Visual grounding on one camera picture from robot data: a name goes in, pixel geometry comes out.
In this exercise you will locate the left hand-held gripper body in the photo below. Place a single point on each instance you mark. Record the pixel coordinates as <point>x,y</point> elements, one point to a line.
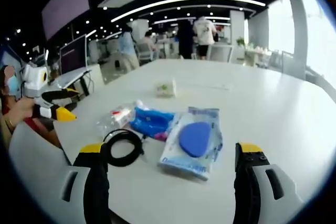
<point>34,79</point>

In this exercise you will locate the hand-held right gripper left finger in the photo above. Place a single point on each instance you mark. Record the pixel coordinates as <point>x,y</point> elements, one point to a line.
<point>95,182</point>

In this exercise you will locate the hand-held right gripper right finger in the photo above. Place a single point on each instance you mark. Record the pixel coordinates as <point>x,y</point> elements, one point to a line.
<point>246,182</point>

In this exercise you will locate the clear plastic bag white items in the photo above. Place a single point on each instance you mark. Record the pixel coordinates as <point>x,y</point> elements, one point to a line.
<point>115,120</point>

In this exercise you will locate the wet wipes pack blue lid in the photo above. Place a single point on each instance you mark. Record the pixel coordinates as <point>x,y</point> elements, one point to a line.
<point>193,142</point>

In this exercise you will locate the blue plastic packet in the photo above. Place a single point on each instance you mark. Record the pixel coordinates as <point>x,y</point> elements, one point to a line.
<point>151,121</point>

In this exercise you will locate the small white tissue pack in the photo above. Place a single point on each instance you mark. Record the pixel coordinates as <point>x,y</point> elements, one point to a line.
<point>166,88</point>

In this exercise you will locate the person's left hand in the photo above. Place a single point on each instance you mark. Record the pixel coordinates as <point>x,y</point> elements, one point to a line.
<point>22,110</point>

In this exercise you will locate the blue face mask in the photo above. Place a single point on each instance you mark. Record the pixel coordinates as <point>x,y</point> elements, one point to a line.
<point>13,85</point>

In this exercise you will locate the computer monitor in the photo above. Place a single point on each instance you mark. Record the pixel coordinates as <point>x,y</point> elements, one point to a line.
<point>73,56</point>

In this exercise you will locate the white table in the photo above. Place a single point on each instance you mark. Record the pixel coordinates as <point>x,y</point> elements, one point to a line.
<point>262,108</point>

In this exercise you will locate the green potted plant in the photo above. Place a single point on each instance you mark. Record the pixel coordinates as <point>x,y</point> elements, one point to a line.
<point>240,42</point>

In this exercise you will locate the large wall screen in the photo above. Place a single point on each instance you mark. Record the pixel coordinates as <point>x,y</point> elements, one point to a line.
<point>65,6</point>

